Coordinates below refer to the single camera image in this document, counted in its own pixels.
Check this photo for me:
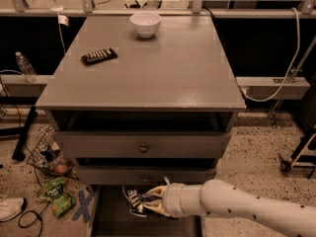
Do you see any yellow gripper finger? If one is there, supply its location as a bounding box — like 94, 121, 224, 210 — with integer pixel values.
143, 200, 165, 215
146, 186, 168, 198

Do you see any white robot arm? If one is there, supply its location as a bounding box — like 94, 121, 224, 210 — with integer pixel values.
143, 180, 316, 237

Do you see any grey bottom drawer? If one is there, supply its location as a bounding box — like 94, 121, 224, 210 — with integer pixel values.
87, 186, 206, 237

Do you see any grey drawer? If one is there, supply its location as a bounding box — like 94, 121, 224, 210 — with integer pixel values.
76, 166, 216, 186
53, 131, 231, 159
87, 186, 206, 237

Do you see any grey middle drawer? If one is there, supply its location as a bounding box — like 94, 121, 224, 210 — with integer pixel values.
76, 166, 216, 186

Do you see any grey drawer cabinet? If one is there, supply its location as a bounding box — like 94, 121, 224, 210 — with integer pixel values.
35, 14, 247, 187

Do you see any grey top drawer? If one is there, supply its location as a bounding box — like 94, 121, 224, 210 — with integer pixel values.
53, 131, 231, 159

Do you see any green snack bag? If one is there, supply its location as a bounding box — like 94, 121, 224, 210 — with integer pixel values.
36, 176, 75, 217

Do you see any white sneaker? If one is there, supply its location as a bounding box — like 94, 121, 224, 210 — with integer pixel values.
0, 197, 27, 222

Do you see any black wheeled cart base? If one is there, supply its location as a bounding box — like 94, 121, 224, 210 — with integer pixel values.
277, 128, 316, 179

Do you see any white bowl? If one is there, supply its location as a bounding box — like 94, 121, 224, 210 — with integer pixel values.
129, 12, 162, 38

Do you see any clear water bottle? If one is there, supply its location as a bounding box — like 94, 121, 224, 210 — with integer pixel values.
15, 51, 38, 83

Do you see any wire basket with items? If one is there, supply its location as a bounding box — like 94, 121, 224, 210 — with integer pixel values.
27, 125, 77, 179

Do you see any white cable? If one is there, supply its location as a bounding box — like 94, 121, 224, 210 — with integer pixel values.
240, 7, 302, 103

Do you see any black floor cable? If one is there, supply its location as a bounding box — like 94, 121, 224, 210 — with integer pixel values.
0, 70, 50, 237

